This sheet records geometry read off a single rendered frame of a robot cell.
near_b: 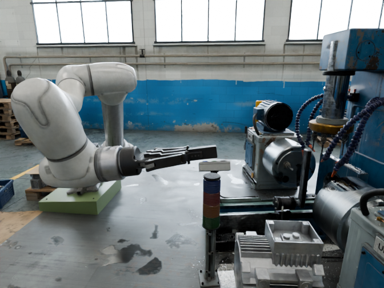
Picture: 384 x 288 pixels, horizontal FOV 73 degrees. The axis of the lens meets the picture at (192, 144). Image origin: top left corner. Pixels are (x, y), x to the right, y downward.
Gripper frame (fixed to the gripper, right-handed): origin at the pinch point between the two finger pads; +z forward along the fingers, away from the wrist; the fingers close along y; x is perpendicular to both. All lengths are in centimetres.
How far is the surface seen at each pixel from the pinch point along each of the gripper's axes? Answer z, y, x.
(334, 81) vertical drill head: 56, 52, -9
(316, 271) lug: 24.2, -7.0, 31.4
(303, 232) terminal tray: 24.8, 3.3, 27.4
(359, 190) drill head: 50, 23, 26
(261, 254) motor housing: 11.8, -3.5, 27.8
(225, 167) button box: 8, 73, 31
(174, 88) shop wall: -85, 625, -1
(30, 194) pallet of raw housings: -231, 222, 92
